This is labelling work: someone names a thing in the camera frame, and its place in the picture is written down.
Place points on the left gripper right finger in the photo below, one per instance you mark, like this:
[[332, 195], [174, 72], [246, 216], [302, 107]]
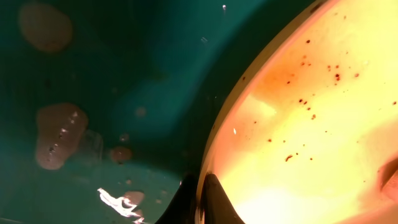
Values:
[[215, 203]]

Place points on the yellow plate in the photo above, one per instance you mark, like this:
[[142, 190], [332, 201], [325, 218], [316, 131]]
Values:
[[309, 132]]

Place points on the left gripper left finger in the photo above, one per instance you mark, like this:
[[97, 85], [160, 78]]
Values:
[[182, 208]]

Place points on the teal plastic tray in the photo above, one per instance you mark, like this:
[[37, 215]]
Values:
[[151, 76]]

